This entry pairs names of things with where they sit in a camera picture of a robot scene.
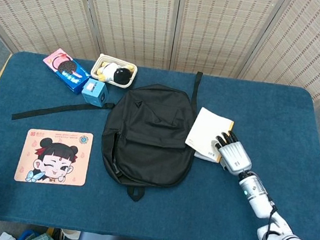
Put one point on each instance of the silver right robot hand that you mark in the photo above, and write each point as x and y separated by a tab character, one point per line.
235	159

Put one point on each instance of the white notebook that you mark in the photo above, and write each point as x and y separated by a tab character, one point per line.
206	126

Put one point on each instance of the black fabric backpack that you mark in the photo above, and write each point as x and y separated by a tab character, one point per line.
145	139

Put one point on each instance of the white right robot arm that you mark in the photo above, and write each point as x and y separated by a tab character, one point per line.
256	196

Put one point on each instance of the blue table cloth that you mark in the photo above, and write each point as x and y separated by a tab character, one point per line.
227	195

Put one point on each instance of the cartoon girl mouse pad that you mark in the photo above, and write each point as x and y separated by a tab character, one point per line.
55	141

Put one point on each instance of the black white plush toy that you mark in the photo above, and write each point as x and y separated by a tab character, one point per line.
118	74

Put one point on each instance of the blue pink cookie box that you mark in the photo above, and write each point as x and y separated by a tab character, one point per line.
65	71

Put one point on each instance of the small light blue carton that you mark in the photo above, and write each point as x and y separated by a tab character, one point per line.
94	91

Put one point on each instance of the beige plastic tray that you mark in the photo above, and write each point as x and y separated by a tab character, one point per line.
94	72

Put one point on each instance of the woven folding screen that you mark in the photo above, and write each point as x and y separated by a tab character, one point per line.
132	17

